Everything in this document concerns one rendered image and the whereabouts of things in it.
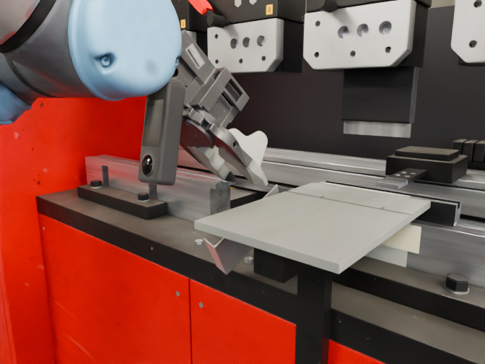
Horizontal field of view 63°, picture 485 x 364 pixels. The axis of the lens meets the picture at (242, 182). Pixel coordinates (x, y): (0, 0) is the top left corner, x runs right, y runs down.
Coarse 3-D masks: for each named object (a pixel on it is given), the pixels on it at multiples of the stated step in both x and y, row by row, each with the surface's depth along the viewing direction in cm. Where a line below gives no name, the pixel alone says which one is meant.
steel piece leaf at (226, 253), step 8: (224, 240) 54; (232, 240) 55; (208, 248) 56; (216, 248) 53; (224, 248) 55; (232, 248) 57; (240, 248) 58; (248, 248) 60; (216, 256) 56; (224, 256) 56; (232, 256) 58; (240, 256) 60; (216, 264) 60; (224, 264) 57; (232, 264) 59; (224, 272) 59
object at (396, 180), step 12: (396, 156) 76; (408, 156) 74; (420, 156) 73; (432, 156) 72; (444, 156) 70; (456, 156) 74; (396, 168) 75; (408, 168) 73; (420, 168) 72; (432, 168) 71; (444, 168) 70; (456, 168) 70; (384, 180) 64; (396, 180) 64; (408, 180) 64; (432, 180) 71; (444, 180) 70; (456, 180) 72
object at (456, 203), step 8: (344, 184) 63; (352, 184) 63; (392, 192) 59; (400, 192) 58; (408, 192) 58; (432, 200) 53; (440, 200) 55; (448, 200) 54; (456, 200) 53; (432, 208) 53; (440, 208) 53; (448, 208) 52; (456, 208) 52; (424, 216) 54; (432, 216) 54; (440, 216) 53; (448, 216) 52; (456, 216) 52; (440, 224) 53; (448, 224) 52
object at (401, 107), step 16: (352, 80) 58; (368, 80) 57; (384, 80) 55; (400, 80) 54; (416, 80) 54; (352, 96) 58; (368, 96) 57; (384, 96) 56; (400, 96) 54; (352, 112) 59; (368, 112) 57; (384, 112) 56; (400, 112) 54; (352, 128) 60; (368, 128) 59; (384, 128) 57; (400, 128) 56
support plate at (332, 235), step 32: (288, 192) 58; (320, 192) 58; (352, 192) 58; (224, 224) 44; (256, 224) 44; (288, 224) 44; (320, 224) 44; (352, 224) 44; (384, 224) 44; (288, 256) 37; (320, 256) 35; (352, 256) 35
